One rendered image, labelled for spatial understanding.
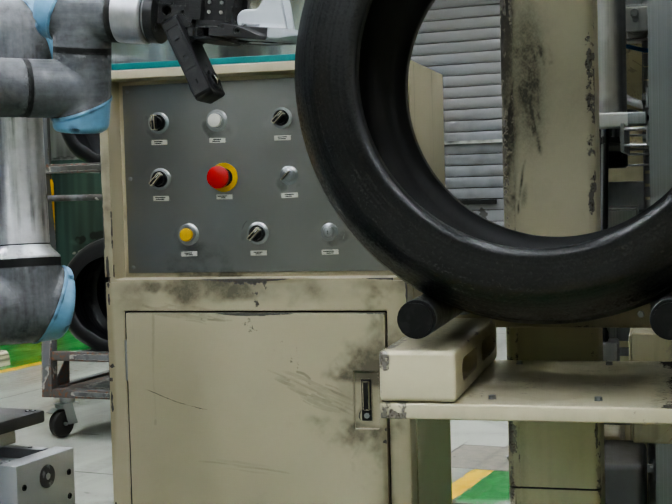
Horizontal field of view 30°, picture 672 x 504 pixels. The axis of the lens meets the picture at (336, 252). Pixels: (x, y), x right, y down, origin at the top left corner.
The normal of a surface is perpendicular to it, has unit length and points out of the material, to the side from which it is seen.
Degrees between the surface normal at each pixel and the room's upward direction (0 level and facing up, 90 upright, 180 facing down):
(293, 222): 90
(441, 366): 90
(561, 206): 90
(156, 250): 90
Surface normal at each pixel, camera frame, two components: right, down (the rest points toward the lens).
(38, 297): 0.53, -0.07
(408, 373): -0.25, 0.06
